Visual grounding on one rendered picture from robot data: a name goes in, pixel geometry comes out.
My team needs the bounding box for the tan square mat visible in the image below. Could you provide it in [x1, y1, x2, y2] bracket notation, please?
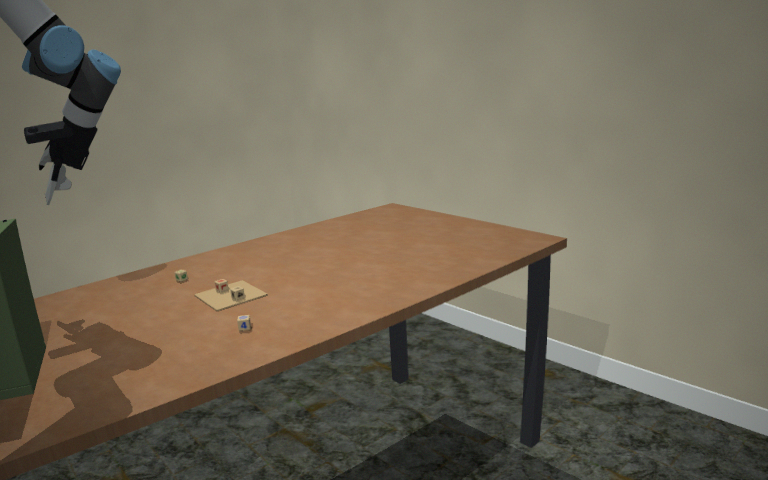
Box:
[194, 280, 268, 311]

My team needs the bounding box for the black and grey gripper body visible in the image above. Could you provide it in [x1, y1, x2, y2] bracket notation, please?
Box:
[49, 117, 98, 170]

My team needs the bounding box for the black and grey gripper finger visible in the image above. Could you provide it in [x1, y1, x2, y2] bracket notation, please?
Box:
[45, 151, 72, 205]
[39, 140, 51, 170]

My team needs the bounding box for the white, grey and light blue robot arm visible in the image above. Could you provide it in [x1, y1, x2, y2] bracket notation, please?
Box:
[0, 0, 121, 144]

